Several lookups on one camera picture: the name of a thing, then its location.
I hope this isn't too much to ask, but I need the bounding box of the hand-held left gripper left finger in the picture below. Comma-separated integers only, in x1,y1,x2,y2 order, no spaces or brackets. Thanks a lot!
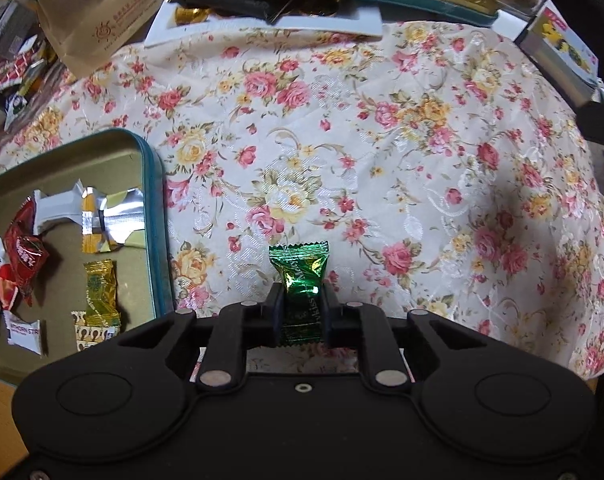
117,282,284,393

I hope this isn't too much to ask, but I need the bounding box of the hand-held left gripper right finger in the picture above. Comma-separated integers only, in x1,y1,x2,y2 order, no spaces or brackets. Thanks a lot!
322,282,487,393

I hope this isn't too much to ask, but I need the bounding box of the green foil candy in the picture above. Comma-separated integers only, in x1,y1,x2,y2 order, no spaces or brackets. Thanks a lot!
268,240,330,348

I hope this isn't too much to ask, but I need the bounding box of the yellow gold candy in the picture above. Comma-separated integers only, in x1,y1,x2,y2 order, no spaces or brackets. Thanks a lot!
82,259,122,328

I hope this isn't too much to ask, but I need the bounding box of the brown patterned white packet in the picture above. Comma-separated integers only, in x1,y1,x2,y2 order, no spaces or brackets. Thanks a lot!
71,310,122,353

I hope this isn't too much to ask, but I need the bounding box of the silver yellow snack packet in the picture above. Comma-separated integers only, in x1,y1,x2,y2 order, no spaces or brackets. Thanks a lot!
81,186,147,257

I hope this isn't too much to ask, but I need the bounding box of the gold metal tray teal rim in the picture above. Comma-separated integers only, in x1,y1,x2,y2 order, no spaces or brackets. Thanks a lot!
0,127,175,378

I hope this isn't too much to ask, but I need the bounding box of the red candy packet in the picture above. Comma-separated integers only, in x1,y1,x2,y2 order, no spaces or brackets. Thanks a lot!
2,197,51,306

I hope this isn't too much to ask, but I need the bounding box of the book with yellow picture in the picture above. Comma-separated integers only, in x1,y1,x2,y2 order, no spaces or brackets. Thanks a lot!
514,0,600,111

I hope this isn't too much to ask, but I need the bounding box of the floral tablecloth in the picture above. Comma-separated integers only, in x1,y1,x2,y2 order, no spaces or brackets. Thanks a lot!
0,15,604,381

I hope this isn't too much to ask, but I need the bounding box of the white rectangular tray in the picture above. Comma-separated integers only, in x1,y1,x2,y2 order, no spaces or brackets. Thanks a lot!
144,0,384,50

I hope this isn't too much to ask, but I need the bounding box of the gold foil chocolate coin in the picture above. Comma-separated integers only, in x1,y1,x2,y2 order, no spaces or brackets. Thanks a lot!
174,7,209,26

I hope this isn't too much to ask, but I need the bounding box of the black snack packet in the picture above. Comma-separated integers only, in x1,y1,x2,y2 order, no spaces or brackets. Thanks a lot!
174,0,283,23

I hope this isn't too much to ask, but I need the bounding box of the dark blue white packet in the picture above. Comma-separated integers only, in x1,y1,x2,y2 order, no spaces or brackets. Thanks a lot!
4,87,38,133

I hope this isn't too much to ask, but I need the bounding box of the brown paper bag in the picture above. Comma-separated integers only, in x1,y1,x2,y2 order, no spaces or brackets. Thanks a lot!
32,0,175,76

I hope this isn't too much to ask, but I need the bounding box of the red lattice patterned packet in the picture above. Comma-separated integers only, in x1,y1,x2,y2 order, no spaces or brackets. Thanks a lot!
0,50,45,98

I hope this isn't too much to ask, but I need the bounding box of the grey cardboard box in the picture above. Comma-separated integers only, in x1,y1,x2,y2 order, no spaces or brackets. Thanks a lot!
0,0,38,61

